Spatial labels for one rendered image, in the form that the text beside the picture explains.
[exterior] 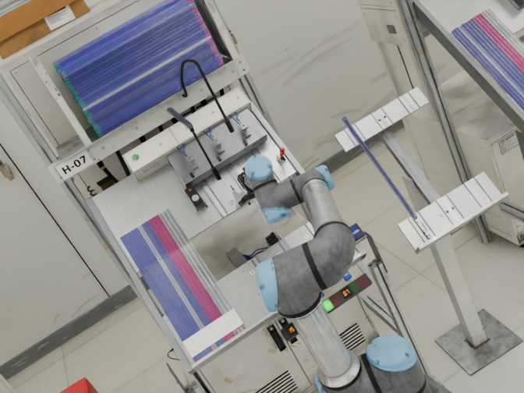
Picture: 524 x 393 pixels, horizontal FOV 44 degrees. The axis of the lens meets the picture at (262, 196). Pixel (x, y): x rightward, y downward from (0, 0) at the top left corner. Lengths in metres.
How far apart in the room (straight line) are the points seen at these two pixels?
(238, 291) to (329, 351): 0.61
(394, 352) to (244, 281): 0.64
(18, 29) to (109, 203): 0.70
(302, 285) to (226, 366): 1.16
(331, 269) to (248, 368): 1.22
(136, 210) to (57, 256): 1.74
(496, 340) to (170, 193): 1.39
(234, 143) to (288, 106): 1.83
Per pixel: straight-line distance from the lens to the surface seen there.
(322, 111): 4.20
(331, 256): 1.44
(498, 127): 2.83
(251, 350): 2.56
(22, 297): 4.10
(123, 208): 2.33
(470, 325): 2.68
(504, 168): 2.86
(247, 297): 2.16
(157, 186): 2.33
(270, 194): 1.81
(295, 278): 1.44
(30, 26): 2.53
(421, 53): 2.74
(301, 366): 2.70
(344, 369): 1.70
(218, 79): 2.34
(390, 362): 1.72
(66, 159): 2.25
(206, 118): 2.32
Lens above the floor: 1.96
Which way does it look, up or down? 26 degrees down
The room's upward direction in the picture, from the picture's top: 28 degrees counter-clockwise
